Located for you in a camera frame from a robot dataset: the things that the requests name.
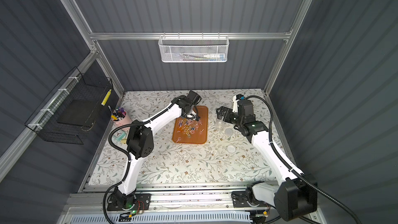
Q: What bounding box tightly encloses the white pen in basket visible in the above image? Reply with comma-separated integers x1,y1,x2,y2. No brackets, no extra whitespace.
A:
203,54,225,61

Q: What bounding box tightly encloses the brown wooden tray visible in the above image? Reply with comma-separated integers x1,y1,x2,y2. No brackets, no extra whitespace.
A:
172,105,209,145

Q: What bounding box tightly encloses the white jar lid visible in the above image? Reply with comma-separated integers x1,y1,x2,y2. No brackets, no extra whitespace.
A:
224,128,234,137
227,145,236,153

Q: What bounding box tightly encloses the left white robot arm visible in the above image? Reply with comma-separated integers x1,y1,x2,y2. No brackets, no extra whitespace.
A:
112,90,202,210

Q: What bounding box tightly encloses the right black corrugated cable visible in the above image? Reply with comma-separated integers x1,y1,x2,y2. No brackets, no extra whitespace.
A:
244,95,363,224

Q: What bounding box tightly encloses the black wire basket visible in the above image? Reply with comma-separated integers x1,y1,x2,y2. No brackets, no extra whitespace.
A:
25,69,113,145

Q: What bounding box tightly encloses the white wire mesh basket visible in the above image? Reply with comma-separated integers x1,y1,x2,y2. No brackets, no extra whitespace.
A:
158,37,230,63

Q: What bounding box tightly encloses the clear candy jar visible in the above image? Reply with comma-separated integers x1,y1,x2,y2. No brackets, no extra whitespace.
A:
186,111,200,121
215,119,225,131

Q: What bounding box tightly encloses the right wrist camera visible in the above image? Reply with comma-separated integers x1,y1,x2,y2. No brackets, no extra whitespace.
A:
235,94,245,101

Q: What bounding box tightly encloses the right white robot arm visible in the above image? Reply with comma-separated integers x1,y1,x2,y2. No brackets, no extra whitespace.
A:
216,94,318,223

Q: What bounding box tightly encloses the pile of colourful lollipops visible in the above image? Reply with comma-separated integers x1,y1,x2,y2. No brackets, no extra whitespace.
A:
176,117,206,143

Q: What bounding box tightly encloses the pink pen cup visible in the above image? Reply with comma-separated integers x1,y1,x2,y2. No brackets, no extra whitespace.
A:
111,107,132,127

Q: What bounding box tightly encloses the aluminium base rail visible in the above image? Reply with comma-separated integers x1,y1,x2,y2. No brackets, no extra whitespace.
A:
62,183,318,215

